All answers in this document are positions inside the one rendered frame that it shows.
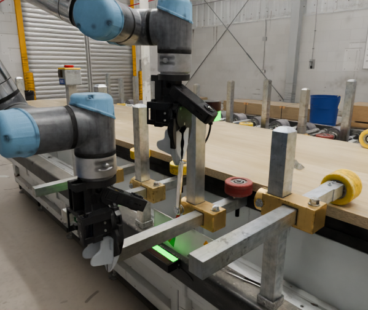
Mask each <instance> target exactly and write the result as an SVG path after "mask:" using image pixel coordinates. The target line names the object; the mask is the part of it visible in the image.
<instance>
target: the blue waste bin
mask: <svg viewBox="0 0 368 310"><path fill-rule="evenodd" d="M340 99H341V100H340ZM341 101H342V97H341V95H339V96H338V95H311V99H310V122H311V123H313V124H322V125H331V126H335V125H336V121H337V115H338V111H339V106H340V103H341Z"/></svg>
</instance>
